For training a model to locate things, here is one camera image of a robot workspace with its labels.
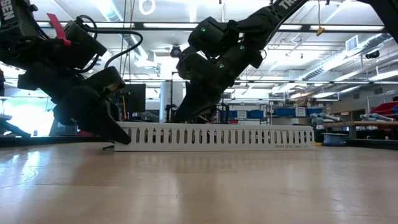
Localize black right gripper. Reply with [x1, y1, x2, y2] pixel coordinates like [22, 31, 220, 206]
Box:
[170, 43, 265, 124]

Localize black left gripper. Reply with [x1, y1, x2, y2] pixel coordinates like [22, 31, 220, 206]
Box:
[17, 62, 132, 146]

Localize white slotted cable duct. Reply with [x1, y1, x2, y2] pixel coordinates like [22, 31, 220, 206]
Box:
[113, 126, 315, 152]

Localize black monitor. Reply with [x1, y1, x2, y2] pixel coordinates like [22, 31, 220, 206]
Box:
[119, 83, 147, 121]

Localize shelf with blue bins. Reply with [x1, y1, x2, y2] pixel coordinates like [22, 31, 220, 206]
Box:
[222, 101, 326, 126]

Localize grey padded roll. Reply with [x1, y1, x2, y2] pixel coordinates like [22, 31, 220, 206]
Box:
[310, 112, 342, 124]
[359, 112, 393, 123]

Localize wooden workbench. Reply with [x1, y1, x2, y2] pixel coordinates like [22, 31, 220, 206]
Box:
[323, 120, 398, 140]

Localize black ceiling device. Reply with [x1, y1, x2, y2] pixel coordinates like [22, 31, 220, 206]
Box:
[364, 49, 381, 60]

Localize red storage bins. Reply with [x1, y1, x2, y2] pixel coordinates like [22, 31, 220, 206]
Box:
[369, 101, 398, 116]

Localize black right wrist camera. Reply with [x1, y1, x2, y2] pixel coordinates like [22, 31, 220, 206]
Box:
[176, 46, 200, 81]

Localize round black ceiling camera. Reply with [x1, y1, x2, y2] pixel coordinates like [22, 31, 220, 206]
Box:
[169, 45, 183, 59]

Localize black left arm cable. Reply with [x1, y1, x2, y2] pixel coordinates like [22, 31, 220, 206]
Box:
[75, 14, 144, 74]

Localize red strap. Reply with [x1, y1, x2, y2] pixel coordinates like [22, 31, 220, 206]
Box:
[46, 12, 72, 47]

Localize black aluminium table frame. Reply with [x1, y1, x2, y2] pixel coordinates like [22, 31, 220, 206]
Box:
[0, 135, 398, 149]

